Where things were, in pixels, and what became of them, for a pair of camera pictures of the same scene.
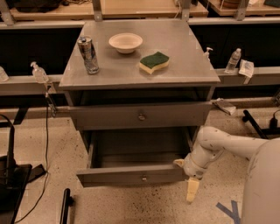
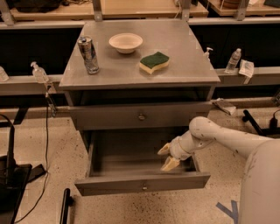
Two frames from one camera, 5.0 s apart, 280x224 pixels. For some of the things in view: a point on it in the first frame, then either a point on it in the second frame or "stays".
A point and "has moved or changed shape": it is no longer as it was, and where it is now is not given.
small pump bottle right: [206, 54] stays
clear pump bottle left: [38, 73] stays
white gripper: [193, 169] -> [176, 149]
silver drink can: [88, 54] stays
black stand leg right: [265, 132] stays
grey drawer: [134, 156] has moved or changed shape
